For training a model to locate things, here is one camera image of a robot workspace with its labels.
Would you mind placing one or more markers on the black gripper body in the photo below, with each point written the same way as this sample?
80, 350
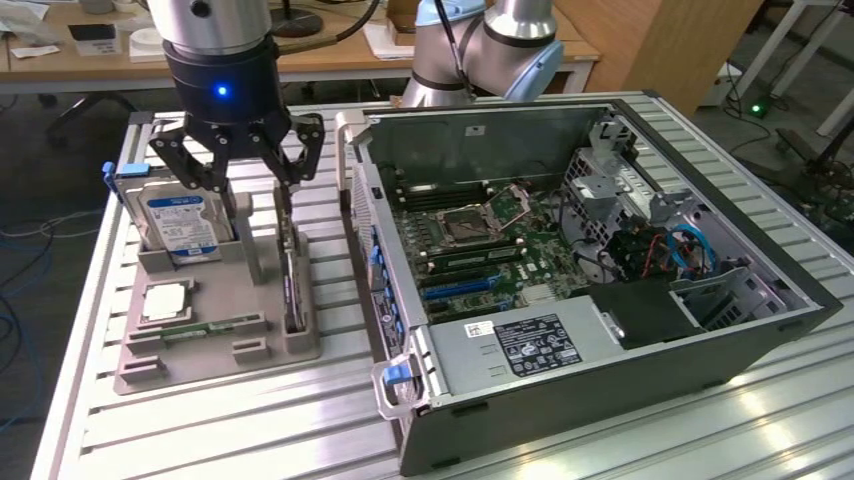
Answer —
221, 75

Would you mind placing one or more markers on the graphics card with metal bracket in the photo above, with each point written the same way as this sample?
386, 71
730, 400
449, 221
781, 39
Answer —
295, 290

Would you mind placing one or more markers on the white round tape box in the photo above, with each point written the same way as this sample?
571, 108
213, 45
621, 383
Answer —
143, 50

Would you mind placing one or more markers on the black round lamp base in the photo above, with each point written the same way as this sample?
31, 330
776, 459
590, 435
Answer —
301, 27

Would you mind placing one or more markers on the black office chair base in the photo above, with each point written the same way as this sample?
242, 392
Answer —
87, 107

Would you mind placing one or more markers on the white box with black top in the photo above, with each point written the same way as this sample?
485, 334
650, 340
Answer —
96, 45

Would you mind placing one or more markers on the wooden desk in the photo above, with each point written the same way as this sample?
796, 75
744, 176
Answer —
80, 70

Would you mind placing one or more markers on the white paper stack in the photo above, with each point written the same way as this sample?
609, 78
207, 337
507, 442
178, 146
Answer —
387, 45

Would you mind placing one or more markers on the blue expansion slot clip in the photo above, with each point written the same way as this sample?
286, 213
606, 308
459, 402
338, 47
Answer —
398, 336
375, 261
394, 312
385, 290

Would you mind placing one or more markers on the white paper tag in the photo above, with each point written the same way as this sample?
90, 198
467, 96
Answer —
34, 51

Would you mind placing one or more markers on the grey parts rack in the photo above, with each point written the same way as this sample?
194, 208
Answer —
221, 300

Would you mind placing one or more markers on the silver CPU chip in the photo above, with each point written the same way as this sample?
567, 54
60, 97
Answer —
166, 302

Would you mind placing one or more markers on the brown cardboard box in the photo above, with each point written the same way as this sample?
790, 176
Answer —
401, 17

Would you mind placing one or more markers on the silver CPU socket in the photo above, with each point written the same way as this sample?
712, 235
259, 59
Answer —
510, 202

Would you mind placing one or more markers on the green RAM stick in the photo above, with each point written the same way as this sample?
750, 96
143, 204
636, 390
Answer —
207, 330
477, 256

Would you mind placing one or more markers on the blue expansion slot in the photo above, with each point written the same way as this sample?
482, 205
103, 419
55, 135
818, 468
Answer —
461, 290

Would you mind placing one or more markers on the green motherboard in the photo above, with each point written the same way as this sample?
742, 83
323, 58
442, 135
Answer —
534, 265

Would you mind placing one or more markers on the silver metal drive cage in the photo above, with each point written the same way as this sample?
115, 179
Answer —
601, 195

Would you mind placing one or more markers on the blue case latch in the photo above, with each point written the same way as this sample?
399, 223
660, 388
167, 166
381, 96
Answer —
395, 376

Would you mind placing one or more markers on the grey power supply unit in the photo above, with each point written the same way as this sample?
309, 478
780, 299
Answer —
467, 360

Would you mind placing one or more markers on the wooden cabinet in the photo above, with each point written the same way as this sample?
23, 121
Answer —
668, 50

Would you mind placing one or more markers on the black plastic shroud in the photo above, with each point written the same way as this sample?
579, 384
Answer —
641, 310

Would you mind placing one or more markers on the open black PC case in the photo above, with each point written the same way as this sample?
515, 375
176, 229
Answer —
601, 400

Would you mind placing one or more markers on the silver disk bay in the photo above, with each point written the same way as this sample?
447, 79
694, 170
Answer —
728, 300

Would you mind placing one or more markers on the hard disk with blue bracket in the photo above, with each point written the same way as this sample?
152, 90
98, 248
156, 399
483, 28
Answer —
176, 220

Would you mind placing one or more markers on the white desk frame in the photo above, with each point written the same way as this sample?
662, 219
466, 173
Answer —
834, 117

